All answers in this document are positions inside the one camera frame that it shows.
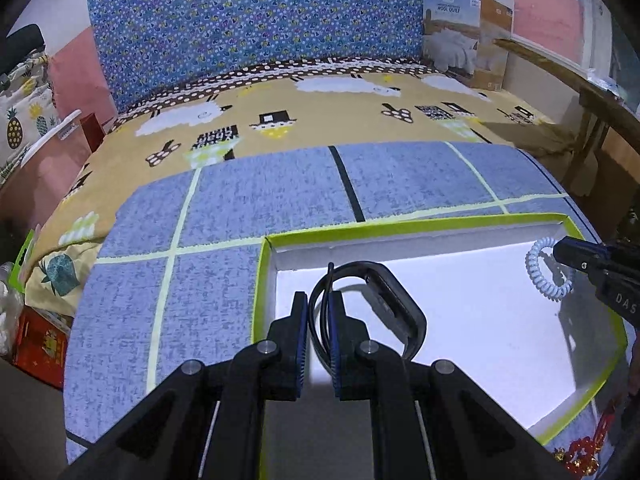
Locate red cord knot bracelet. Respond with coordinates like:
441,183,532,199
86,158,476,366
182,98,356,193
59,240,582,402
553,393,626,477

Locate green white shallow box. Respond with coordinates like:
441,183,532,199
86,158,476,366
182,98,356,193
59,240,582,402
249,212,630,480

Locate black bag on top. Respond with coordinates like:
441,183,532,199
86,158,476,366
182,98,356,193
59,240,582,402
0,24,46,75

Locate yellow sheep pattern bedsheet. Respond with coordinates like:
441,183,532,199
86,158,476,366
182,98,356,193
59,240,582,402
25,58,575,316

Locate light blue spiral hair tie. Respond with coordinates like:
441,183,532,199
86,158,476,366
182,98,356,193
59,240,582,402
524,237,575,302

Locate blue grey checked mat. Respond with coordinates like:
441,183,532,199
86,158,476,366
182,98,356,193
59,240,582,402
63,142,627,460

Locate pineapple print bag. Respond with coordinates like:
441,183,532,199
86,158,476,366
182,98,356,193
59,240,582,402
0,50,61,185

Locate blue floral headboard cover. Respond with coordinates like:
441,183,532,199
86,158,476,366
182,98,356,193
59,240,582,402
86,0,459,114

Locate black smart band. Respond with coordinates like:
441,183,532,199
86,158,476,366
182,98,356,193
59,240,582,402
308,260,427,370

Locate red box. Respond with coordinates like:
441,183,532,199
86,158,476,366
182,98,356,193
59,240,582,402
11,307,68,390

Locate wooden table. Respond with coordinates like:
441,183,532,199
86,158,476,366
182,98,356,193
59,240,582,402
494,39,639,191

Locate quilt packaging cardboard box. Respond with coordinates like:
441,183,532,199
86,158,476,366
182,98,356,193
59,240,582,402
422,0,513,91

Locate pink pillow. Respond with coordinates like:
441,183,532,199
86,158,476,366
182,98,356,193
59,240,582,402
49,26,117,125

